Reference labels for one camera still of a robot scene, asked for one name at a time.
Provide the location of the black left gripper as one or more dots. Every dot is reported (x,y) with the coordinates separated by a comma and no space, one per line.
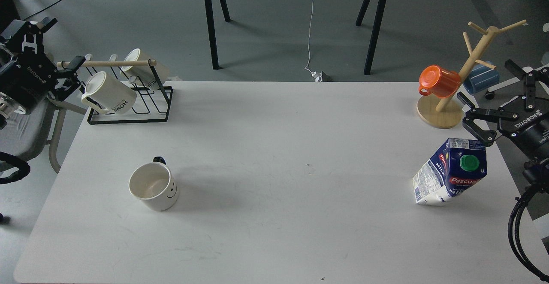
(30,75)

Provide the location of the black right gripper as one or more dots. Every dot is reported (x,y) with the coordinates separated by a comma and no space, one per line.
(523,119)

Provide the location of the blue Pascual milk carton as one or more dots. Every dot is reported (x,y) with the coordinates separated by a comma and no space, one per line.
(456,166)

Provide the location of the white smiley face mug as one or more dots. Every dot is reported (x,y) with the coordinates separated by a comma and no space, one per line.
(154,185)

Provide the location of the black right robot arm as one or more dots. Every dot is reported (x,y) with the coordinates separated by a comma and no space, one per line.
(537,176)

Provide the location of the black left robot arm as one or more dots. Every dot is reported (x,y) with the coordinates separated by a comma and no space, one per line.
(63,106)

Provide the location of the blue plastic cup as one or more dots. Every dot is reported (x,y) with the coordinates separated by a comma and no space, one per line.
(481,78)

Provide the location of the orange plastic cup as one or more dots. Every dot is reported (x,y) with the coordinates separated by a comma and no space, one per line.
(437,81)

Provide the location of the white chair base with wheels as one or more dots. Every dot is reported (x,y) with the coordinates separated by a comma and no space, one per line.
(490,93)

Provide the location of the white HOME mug front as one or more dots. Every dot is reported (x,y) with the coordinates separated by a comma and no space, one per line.
(106,94)

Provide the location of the wooden mug tree stand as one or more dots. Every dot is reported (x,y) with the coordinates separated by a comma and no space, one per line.
(445,112)

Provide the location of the white mug rear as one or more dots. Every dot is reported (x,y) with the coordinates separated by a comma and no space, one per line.
(143,74)

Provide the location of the black table legs right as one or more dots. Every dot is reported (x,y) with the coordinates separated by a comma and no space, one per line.
(376,27)

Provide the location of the white power plug adapter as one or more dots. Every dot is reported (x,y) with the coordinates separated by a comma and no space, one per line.
(320,76)

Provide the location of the black wire mug rack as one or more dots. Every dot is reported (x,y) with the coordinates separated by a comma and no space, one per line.
(150,106)

